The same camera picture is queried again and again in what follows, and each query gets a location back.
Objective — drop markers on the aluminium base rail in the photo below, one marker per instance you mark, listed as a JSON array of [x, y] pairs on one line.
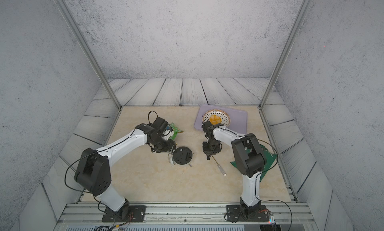
[[290, 217]]

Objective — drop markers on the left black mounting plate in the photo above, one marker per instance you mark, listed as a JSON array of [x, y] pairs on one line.
[[133, 214]]

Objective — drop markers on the aluminium frame post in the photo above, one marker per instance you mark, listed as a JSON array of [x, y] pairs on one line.
[[286, 50], [72, 24]]

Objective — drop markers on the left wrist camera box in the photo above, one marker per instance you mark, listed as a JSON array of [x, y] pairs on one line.
[[167, 131]]

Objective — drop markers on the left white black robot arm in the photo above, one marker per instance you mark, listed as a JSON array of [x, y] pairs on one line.
[[94, 166]]

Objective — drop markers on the large green chips bag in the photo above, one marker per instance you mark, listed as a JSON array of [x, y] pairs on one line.
[[270, 159]]

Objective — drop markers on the patterned white plate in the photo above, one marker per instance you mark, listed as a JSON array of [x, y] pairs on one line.
[[216, 116]]

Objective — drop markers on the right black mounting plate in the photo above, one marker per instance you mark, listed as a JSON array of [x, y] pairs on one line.
[[237, 213]]

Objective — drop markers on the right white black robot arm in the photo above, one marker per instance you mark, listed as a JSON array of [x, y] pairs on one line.
[[249, 158]]

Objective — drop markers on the black mounting plate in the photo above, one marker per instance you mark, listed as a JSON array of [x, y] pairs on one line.
[[133, 214], [237, 213]]

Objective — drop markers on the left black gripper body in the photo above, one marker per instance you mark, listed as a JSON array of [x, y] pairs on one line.
[[163, 145]]

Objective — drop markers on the left aluminium frame post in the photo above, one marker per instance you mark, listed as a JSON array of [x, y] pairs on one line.
[[72, 24]]

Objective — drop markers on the right aluminium frame post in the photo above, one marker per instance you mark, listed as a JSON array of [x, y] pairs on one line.
[[286, 50]]

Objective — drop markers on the lavender plastic tray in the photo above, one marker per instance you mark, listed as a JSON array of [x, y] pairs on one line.
[[238, 118]]

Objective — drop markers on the white twin-bell alarm clock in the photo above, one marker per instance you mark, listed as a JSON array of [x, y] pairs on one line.
[[181, 156]]

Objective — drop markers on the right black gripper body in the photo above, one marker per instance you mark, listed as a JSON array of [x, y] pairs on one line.
[[210, 147]]

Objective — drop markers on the small green snack packet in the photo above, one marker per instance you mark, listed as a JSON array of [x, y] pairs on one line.
[[175, 131]]

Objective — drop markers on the clear handle screwdriver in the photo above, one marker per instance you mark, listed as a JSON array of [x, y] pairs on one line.
[[220, 167]]

